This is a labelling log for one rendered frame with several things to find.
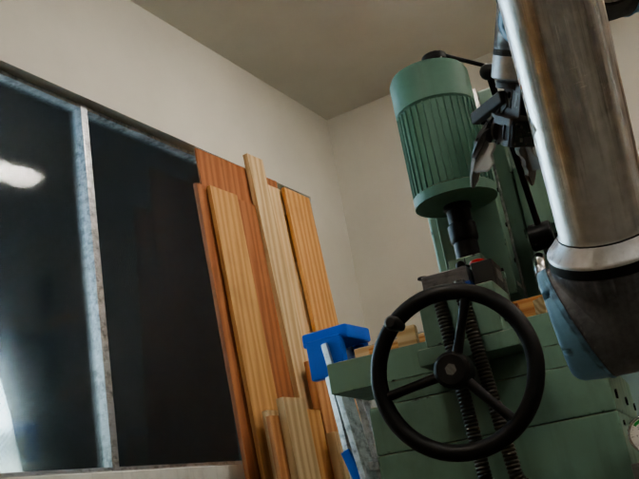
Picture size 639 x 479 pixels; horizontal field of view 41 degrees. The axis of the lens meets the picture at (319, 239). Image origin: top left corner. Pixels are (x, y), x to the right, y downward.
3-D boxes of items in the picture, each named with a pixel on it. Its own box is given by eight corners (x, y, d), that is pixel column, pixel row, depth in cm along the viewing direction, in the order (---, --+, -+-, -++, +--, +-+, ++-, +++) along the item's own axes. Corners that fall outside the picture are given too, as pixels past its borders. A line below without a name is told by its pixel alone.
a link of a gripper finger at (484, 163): (473, 185, 159) (499, 142, 158) (457, 179, 164) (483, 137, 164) (485, 193, 160) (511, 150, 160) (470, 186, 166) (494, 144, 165)
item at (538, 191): (527, 230, 193) (512, 168, 198) (533, 239, 201) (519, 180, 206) (565, 220, 190) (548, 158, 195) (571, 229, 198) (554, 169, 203)
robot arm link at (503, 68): (483, 53, 161) (529, 53, 164) (481, 80, 163) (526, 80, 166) (508, 57, 153) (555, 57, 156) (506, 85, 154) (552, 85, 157)
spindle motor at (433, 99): (405, 206, 178) (377, 73, 188) (429, 226, 194) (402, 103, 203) (488, 182, 172) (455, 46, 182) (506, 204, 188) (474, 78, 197)
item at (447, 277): (423, 298, 155) (416, 269, 157) (439, 307, 165) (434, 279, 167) (493, 280, 151) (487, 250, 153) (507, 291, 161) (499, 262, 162)
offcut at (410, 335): (398, 348, 165) (395, 328, 166) (401, 350, 168) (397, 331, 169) (417, 344, 164) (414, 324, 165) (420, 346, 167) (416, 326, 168)
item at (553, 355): (377, 406, 163) (374, 385, 164) (411, 411, 182) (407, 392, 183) (591, 360, 150) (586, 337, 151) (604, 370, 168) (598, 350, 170)
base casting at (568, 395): (374, 457, 161) (365, 408, 164) (453, 456, 212) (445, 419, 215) (620, 409, 146) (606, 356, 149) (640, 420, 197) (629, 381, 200)
